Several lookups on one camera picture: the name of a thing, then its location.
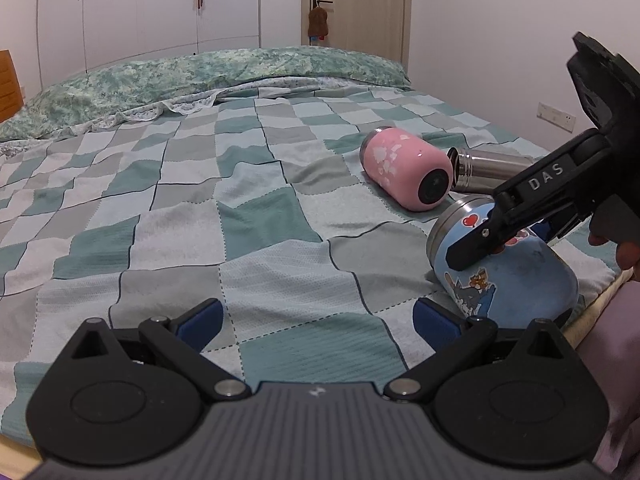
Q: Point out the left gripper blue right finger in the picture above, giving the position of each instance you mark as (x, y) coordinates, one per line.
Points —
(439, 327)

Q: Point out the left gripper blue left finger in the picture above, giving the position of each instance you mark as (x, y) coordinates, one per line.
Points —
(189, 331)

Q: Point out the blue cartoon cup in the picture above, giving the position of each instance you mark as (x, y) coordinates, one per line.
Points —
(523, 280)

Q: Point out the pink cup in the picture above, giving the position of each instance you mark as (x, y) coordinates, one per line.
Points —
(414, 173)

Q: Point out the person right hand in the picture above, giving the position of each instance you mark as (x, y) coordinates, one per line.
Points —
(627, 253)

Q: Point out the stainless steel thermos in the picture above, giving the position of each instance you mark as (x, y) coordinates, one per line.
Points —
(480, 172)

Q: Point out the checkered green bed sheet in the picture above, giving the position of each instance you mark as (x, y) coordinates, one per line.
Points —
(254, 196)

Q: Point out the green floral quilt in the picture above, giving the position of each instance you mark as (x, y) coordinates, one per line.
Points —
(139, 90)

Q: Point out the wooden door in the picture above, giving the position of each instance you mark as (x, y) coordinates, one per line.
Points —
(380, 27)

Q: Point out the wooden headboard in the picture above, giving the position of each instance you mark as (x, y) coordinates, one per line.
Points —
(11, 96)

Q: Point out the white wardrobe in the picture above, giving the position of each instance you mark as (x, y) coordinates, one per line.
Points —
(76, 36)

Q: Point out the wall socket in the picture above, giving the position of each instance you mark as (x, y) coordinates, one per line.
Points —
(556, 117)

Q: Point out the brown plush toy on handle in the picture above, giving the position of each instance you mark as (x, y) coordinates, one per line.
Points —
(318, 27)

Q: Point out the black door handle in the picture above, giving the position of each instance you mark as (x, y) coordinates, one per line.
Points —
(316, 3)

